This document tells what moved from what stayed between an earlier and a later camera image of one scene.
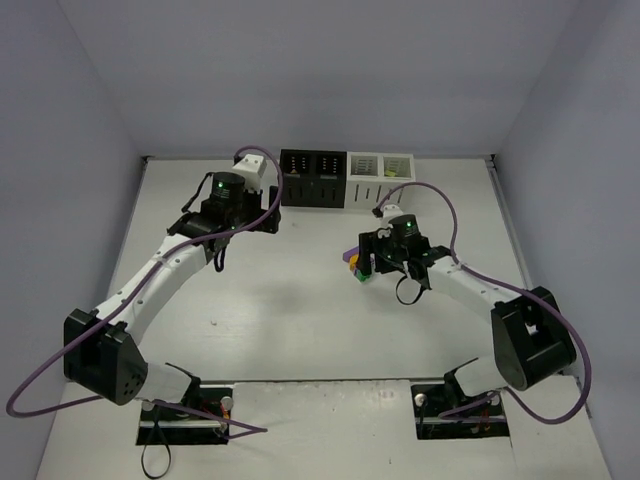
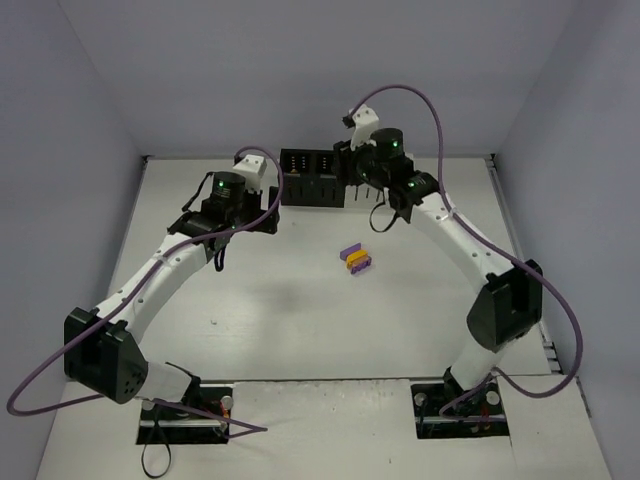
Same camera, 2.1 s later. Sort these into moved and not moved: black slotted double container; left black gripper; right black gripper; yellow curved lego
Moved: right black gripper
Not moved: yellow curved lego; black slotted double container; left black gripper
